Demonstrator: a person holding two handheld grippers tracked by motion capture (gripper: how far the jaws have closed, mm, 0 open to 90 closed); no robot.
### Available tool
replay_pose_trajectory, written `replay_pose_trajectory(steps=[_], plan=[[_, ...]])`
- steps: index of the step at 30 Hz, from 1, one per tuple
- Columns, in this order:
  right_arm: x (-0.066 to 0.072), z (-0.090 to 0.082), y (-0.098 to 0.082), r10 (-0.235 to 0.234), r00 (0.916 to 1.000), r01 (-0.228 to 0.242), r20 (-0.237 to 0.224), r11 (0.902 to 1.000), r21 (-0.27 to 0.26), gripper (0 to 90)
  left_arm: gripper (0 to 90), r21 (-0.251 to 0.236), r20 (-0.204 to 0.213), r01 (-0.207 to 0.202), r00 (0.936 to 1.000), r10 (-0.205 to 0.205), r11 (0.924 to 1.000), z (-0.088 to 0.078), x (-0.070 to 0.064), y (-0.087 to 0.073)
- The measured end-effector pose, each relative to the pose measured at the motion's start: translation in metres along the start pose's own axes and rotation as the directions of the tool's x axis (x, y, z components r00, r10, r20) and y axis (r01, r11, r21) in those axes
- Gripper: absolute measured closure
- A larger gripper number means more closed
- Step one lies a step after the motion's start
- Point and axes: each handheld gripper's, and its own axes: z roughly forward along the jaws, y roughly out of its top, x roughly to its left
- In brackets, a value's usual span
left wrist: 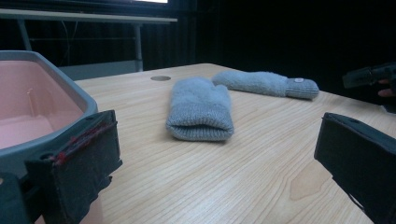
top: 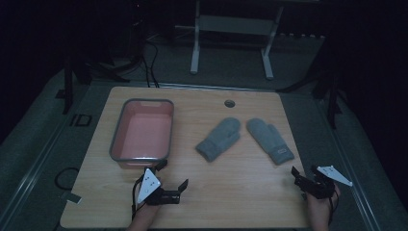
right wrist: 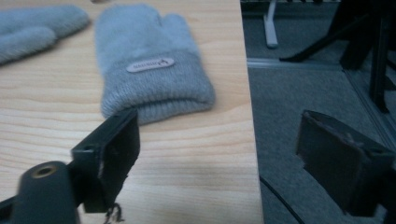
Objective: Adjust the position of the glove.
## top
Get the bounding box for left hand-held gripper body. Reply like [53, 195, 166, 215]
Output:
[137, 167, 181, 207]

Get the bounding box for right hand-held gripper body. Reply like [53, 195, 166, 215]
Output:
[300, 165, 353, 200]

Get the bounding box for pink basin with grey rim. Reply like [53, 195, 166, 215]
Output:
[109, 97, 175, 170]

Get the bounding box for grey mitten with label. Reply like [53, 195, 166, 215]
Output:
[245, 117, 295, 167]

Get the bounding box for plain grey mitten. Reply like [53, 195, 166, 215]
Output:
[194, 116, 242, 163]

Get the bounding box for person's right hand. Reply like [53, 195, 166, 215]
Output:
[305, 184, 342, 231]

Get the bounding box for person's left hand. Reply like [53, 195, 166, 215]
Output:
[127, 202, 162, 231]

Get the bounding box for black metal stand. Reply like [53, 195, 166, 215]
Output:
[55, 56, 94, 116]
[312, 61, 344, 130]

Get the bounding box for grey tape piece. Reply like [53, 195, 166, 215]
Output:
[64, 191, 83, 205]

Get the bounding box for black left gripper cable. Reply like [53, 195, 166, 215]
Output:
[130, 175, 146, 223]

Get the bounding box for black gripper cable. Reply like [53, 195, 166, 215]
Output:
[130, 175, 146, 223]
[326, 192, 341, 226]

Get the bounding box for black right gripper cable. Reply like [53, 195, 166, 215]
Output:
[326, 192, 341, 226]

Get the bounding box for black cable loop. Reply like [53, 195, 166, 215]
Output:
[54, 167, 80, 192]

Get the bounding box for black hanging cables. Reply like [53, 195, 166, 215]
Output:
[140, 39, 161, 89]

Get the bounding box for white metal table frame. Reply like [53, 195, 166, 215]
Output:
[174, 0, 285, 81]

